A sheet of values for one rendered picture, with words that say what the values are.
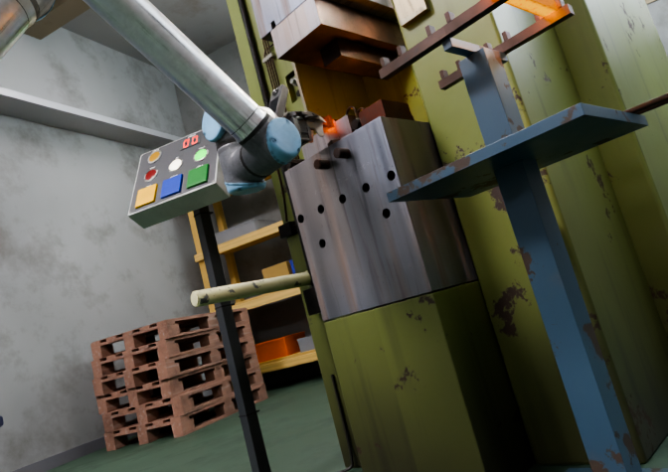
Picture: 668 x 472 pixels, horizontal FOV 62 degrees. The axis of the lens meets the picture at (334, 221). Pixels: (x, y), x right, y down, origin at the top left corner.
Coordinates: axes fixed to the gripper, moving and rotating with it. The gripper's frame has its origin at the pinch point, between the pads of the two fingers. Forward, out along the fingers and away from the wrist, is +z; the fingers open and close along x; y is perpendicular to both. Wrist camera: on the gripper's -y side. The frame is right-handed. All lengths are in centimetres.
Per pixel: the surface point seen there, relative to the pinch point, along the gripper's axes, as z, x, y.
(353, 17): 19.7, 7.5, -32.4
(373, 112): 3.0, 16.1, 4.5
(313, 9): 3.6, 6.3, -32.2
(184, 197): -17, -48, 4
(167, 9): 187, -310, -272
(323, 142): 3.0, -3.4, 4.5
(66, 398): 43, -349, 58
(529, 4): -10, 66, 7
